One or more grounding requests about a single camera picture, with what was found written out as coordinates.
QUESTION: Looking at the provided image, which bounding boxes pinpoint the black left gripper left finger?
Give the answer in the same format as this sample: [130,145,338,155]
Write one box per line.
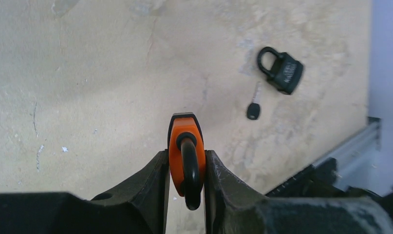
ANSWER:
[0,151,169,234]

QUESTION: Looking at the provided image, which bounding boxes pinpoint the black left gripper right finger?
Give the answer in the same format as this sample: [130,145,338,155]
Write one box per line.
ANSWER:
[204,150,393,234]

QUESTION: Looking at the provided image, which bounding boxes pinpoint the orange padlock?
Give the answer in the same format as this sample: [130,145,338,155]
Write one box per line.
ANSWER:
[168,112,206,211]

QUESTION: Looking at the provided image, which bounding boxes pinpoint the single black-headed key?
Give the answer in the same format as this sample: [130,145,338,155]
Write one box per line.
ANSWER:
[246,81,261,120]

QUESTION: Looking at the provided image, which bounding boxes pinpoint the black padlock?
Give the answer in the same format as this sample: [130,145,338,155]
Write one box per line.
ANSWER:
[257,46,304,95]

